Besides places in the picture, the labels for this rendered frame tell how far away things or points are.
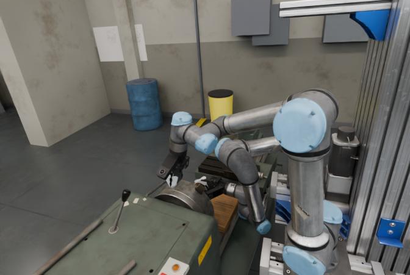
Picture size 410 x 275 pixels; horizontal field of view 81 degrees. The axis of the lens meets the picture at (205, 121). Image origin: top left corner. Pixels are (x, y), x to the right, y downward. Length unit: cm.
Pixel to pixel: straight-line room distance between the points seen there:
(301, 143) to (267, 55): 404
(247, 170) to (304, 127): 54
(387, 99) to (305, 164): 38
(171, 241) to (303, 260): 45
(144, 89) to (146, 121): 66
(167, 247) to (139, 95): 397
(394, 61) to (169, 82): 469
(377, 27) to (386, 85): 18
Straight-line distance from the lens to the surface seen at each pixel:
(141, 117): 489
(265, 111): 80
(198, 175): 188
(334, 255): 103
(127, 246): 102
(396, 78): 90
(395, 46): 88
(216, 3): 472
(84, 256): 106
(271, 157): 251
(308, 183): 68
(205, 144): 83
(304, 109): 57
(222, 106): 428
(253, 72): 466
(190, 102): 519
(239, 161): 107
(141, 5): 535
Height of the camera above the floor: 199
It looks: 23 degrees down
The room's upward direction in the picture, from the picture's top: 4 degrees counter-clockwise
